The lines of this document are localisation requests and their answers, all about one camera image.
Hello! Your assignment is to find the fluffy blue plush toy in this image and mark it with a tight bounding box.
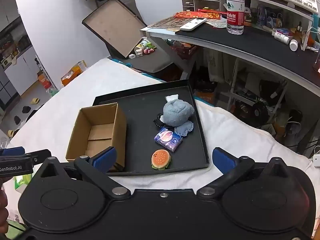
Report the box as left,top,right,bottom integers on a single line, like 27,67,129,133
162,99,195,127

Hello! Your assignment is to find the green tissue pack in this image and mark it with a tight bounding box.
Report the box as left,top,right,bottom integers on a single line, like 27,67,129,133
14,175,32,189

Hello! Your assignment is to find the white green small bottle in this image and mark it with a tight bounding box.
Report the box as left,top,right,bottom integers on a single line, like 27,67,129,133
135,39,150,53

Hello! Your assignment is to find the grey cushioned stool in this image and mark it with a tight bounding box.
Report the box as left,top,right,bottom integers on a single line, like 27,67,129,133
125,47,186,73

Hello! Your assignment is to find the white desk riser shelf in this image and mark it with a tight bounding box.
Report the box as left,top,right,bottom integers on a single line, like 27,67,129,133
240,0,315,52

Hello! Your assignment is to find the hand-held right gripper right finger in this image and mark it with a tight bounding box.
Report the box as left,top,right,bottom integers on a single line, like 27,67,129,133
196,147,290,198

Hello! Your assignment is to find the white cabinet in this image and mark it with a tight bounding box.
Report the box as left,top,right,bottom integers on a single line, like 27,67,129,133
0,15,60,111

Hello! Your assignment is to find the blue tissue pack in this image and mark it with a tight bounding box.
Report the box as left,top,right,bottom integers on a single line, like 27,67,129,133
154,127,183,152

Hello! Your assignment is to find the hamburger plush toy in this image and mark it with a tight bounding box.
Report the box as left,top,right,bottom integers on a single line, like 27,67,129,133
151,149,172,171

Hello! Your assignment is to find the orange open carton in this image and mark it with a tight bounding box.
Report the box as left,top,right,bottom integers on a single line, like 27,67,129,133
61,60,88,87

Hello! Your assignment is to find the black desk fan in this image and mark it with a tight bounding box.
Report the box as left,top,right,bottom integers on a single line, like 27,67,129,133
250,101,269,128

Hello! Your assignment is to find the black shallow tray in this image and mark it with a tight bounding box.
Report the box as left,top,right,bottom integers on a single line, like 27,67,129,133
92,80,210,173

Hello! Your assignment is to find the small red carton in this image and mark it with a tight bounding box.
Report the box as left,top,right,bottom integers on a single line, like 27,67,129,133
37,71,52,89

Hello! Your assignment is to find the blue denim heart pouch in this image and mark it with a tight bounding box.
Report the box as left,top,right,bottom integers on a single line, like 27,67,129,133
174,120,194,137

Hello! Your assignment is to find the brown patterned board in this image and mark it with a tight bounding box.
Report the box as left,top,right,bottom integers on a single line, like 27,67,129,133
147,16,191,30

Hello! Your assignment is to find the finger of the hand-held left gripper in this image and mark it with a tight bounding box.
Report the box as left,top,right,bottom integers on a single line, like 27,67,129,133
0,149,52,167
0,147,25,156

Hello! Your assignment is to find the red patterned packet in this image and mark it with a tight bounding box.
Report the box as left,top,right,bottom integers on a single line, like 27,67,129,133
174,9,222,20

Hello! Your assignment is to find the black desk mat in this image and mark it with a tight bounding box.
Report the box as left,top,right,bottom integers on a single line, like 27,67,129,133
175,20,320,81

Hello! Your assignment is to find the white wire rack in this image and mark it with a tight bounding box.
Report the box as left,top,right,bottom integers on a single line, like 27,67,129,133
229,57,288,121

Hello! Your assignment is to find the clear water bottle red label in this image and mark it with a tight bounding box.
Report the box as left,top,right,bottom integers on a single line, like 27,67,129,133
226,0,245,35

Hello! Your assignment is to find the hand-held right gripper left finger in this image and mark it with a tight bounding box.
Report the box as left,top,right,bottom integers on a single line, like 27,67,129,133
41,147,131,198

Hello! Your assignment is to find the beige hanging cloth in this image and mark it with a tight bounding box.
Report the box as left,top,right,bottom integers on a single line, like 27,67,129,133
204,49,236,83

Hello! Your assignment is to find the white remote control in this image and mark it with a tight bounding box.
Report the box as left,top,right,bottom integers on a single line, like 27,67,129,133
180,17,208,32

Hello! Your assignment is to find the face mask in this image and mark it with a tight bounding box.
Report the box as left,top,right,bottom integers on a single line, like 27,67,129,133
205,19,228,28

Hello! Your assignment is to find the brown cardboard box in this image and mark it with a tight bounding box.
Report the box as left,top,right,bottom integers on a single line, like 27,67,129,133
65,102,127,172

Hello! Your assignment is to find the black stitched soft toy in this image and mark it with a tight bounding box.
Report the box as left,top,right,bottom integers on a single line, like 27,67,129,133
153,114,167,128

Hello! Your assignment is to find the dark shallow box lid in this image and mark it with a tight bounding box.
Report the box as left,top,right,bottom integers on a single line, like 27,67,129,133
82,0,148,59

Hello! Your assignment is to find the red basket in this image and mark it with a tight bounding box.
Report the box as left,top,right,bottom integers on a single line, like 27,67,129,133
172,41,198,59

